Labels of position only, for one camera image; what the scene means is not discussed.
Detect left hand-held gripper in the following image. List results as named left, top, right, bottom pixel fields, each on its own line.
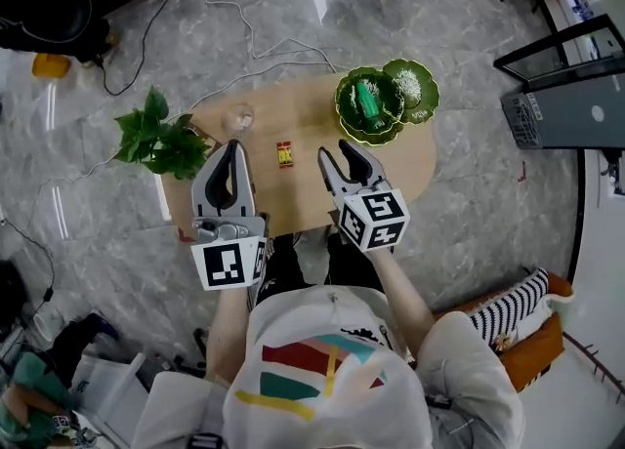
left=189, top=140, right=271, bottom=293

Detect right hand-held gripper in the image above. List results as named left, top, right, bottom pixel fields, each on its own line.
left=317, top=140, right=409, bottom=255

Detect small red yellow packet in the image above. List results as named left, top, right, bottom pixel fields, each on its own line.
left=275, top=140, right=296, bottom=170

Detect small green packet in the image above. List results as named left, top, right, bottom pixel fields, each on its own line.
left=354, top=81, right=383, bottom=119

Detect person's left forearm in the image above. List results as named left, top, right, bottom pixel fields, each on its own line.
left=204, top=288, right=256, bottom=386

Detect person's right forearm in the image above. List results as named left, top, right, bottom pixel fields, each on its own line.
left=370, top=246, right=437, bottom=359

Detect clear glass cup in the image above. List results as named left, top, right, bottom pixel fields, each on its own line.
left=220, top=102, right=257, bottom=136

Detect potted green plant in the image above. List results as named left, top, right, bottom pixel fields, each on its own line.
left=112, top=85, right=214, bottom=182

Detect person's black trousers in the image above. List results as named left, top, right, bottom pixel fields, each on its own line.
left=253, top=233, right=388, bottom=303

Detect person's white printed shirt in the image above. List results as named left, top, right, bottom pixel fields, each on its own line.
left=130, top=285, right=526, bottom=449

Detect black framed glass door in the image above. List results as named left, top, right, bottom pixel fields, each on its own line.
left=493, top=13, right=625, bottom=83

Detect yellow cup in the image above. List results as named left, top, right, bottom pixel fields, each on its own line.
left=31, top=52, right=72, bottom=80

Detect black white striped blanket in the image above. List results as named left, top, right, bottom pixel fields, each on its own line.
left=467, top=266, right=552, bottom=342

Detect white bag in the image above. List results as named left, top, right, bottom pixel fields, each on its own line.
left=71, top=352, right=148, bottom=410

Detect grey cabinet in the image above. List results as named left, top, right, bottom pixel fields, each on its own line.
left=499, top=72, right=625, bottom=151

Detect black round chair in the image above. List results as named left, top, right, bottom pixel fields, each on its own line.
left=0, top=0, right=111, bottom=65

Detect orange sofa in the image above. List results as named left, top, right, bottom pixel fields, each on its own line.
left=431, top=270, right=574, bottom=392

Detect white cable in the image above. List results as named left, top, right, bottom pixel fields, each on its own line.
left=184, top=0, right=339, bottom=73

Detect thin black cable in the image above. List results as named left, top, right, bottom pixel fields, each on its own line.
left=94, top=0, right=180, bottom=98

